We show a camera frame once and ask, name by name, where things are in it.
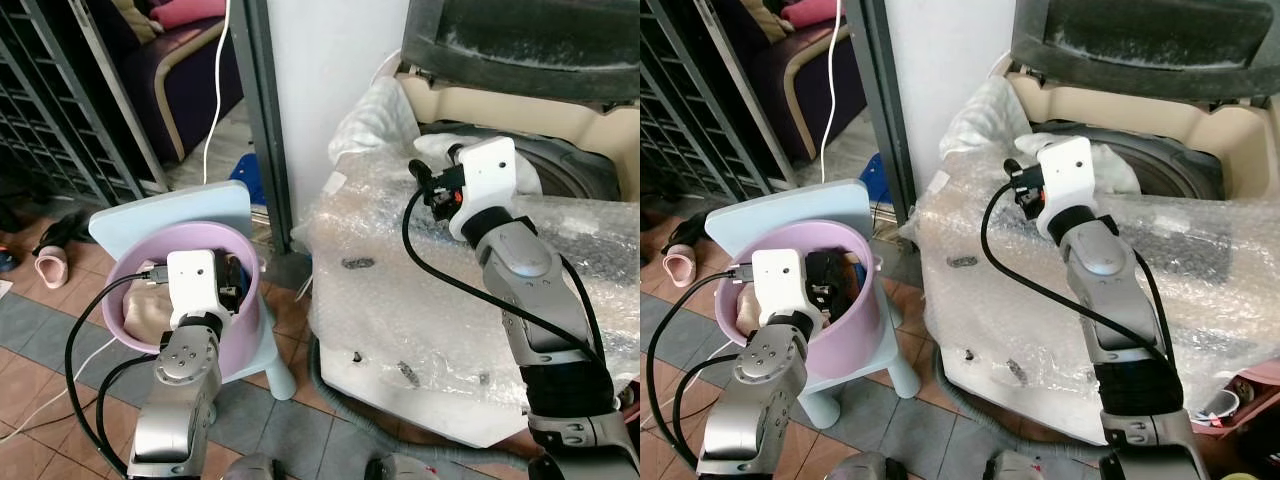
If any dark washing machine lid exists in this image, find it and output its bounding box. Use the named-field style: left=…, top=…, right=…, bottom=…
left=400, top=0, right=641, bottom=107
left=1008, top=0, right=1280, bottom=107

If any white top-load washing machine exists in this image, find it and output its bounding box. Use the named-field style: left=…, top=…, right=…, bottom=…
left=913, top=48, right=1280, bottom=426
left=303, top=48, right=641, bottom=453

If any pink plastic basin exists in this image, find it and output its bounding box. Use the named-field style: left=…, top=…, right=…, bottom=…
left=100, top=221, right=267, bottom=382
left=714, top=220, right=883, bottom=382

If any crumpled white plastic sheet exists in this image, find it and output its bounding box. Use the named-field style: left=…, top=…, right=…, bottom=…
left=940, top=74, right=1031, bottom=171
left=328, top=74, right=423, bottom=169

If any light blue plastic stool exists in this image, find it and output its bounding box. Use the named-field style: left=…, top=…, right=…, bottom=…
left=704, top=179, right=923, bottom=428
left=88, top=180, right=299, bottom=402

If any clear bubble wrap sheet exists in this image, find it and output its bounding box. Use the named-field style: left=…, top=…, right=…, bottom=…
left=293, top=165, right=641, bottom=403
left=905, top=165, right=1280, bottom=401

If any beige cloth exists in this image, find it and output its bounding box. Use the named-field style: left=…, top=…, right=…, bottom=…
left=121, top=284, right=177, bottom=352
left=733, top=290, right=766, bottom=346

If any black shoe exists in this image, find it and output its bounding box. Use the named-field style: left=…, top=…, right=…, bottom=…
left=668, top=215, right=713, bottom=251
left=30, top=210, right=93, bottom=253

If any purple armchair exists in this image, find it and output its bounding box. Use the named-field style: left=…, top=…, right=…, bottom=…
left=85, top=0, right=247, bottom=167
left=715, top=0, right=869, bottom=167

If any dark metal grille gate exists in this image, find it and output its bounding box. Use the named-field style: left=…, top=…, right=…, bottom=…
left=640, top=0, right=766, bottom=201
left=0, top=0, right=146, bottom=208

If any pink pillow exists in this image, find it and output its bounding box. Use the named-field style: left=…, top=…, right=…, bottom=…
left=150, top=0, right=230, bottom=32
left=780, top=0, right=841, bottom=29

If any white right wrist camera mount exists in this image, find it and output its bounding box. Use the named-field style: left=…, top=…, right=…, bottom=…
left=1034, top=137, right=1097, bottom=240
left=449, top=137, right=519, bottom=242

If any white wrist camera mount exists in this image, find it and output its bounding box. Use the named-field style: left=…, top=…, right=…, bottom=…
left=1034, top=137, right=1097, bottom=240
left=449, top=137, right=519, bottom=242
left=750, top=248, right=810, bottom=327
left=165, top=250, right=223, bottom=329

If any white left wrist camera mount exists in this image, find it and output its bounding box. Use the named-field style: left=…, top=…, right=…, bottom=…
left=750, top=248, right=810, bottom=327
left=165, top=250, right=223, bottom=329

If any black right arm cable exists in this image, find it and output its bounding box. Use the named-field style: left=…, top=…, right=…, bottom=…
left=401, top=183, right=608, bottom=369
left=979, top=182, right=1179, bottom=369

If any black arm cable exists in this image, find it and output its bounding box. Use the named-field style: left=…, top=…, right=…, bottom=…
left=401, top=183, right=608, bottom=369
left=646, top=264, right=756, bottom=473
left=979, top=182, right=1179, bottom=369
left=64, top=262, right=169, bottom=477

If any dark grey door frame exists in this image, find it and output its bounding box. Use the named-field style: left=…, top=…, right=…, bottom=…
left=225, top=0, right=297, bottom=253
left=855, top=0, right=919, bottom=226

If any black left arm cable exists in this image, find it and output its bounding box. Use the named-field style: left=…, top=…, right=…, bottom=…
left=64, top=262, right=169, bottom=477
left=646, top=264, right=756, bottom=473

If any white hanging cable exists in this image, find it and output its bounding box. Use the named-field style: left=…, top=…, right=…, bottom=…
left=820, top=0, right=843, bottom=186
left=202, top=0, right=234, bottom=187

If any white floor cable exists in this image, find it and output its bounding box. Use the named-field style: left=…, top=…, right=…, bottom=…
left=640, top=395, right=681, bottom=433
left=0, top=335, right=117, bottom=442

